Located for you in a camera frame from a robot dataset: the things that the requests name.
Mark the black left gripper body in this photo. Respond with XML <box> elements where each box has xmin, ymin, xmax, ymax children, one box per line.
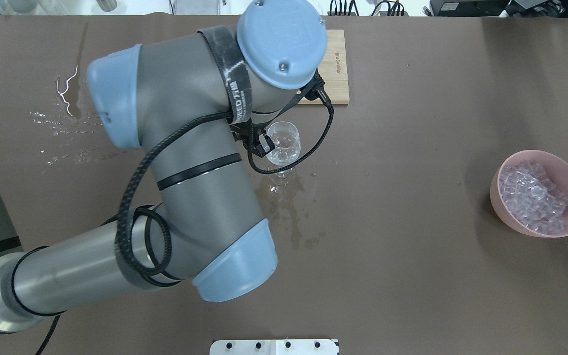
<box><xmin>230</xmin><ymin>121</ymin><xmax>276</xmax><ymax>158</ymax></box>

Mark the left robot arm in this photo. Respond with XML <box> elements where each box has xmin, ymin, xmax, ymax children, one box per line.
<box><xmin>0</xmin><ymin>0</ymin><xmax>334</xmax><ymax>335</ymax></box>

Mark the clear wine glass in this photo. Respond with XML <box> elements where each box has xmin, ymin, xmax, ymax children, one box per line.
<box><xmin>267</xmin><ymin>121</ymin><xmax>301</xmax><ymax>192</ymax></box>

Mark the pile of ice cubes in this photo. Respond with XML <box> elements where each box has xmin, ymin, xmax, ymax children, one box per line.
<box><xmin>497</xmin><ymin>160</ymin><xmax>568</xmax><ymax>235</ymax></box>

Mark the wooden cutting board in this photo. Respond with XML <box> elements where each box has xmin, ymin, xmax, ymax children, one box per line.
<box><xmin>319</xmin><ymin>30</ymin><xmax>350</xmax><ymax>106</ymax></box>

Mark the pink bowl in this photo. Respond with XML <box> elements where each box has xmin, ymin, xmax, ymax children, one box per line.
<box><xmin>490</xmin><ymin>150</ymin><xmax>568</xmax><ymax>238</ymax></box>

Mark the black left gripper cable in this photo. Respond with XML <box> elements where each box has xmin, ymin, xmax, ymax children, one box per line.
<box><xmin>116</xmin><ymin>74</ymin><xmax>335</xmax><ymax>277</ymax></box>

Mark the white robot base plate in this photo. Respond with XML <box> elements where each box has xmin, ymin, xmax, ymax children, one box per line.
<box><xmin>209</xmin><ymin>339</ymin><xmax>340</xmax><ymax>355</ymax></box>

